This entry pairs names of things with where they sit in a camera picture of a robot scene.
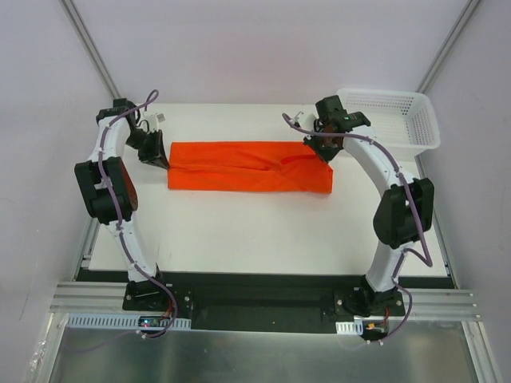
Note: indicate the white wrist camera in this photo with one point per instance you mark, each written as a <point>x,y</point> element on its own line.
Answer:
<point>303,117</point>
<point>154,120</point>

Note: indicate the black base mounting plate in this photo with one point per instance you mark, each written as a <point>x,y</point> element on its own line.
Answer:
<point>280,303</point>

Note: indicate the aluminium front rail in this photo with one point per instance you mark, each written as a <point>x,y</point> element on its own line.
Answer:
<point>107,297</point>

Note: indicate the white plastic basket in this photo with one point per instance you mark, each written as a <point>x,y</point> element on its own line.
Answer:
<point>404,122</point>

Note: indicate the white cable duct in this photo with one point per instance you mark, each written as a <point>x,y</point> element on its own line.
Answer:
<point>125,322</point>
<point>349,328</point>

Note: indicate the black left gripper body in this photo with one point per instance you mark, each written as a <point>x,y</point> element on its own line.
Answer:
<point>151,148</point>

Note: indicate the right white cable duct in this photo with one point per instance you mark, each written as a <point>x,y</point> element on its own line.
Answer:
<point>349,328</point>

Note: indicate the left aluminium frame post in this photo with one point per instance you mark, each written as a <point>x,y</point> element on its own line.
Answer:
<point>94,55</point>

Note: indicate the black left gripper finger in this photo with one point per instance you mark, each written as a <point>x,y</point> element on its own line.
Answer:
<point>158,163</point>
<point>161,157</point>

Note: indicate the right aluminium frame post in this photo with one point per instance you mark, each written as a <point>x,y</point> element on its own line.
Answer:
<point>460,25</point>

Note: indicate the orange t shirt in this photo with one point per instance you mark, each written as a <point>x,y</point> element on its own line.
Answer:
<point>248,166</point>

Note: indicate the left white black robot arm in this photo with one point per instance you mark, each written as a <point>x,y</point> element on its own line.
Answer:
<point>106,187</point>

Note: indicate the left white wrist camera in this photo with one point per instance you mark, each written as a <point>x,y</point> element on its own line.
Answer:
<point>154,120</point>

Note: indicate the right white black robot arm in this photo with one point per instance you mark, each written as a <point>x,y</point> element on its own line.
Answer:
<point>404,213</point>

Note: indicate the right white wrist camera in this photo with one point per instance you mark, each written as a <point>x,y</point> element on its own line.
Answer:
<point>303,117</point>

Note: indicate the aluminium frame post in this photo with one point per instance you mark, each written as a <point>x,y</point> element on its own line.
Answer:
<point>94,55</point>
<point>460,25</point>

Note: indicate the left white cable duct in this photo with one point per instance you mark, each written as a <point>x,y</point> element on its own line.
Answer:
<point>125,322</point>

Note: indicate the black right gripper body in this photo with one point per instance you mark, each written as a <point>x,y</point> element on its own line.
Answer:
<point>320,144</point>

